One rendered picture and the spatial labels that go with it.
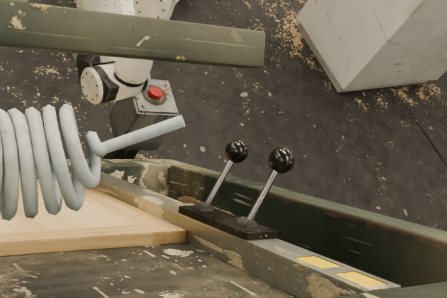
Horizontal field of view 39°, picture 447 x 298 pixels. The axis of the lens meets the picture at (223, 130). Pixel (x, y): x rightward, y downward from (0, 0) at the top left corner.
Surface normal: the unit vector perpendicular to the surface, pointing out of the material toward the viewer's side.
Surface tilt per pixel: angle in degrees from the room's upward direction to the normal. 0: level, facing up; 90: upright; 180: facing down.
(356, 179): 0
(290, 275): 90
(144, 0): 85
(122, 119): 90
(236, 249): 90
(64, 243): 40
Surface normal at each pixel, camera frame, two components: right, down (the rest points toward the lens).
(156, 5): -0.20, 0.62
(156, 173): 0.51, 0.07
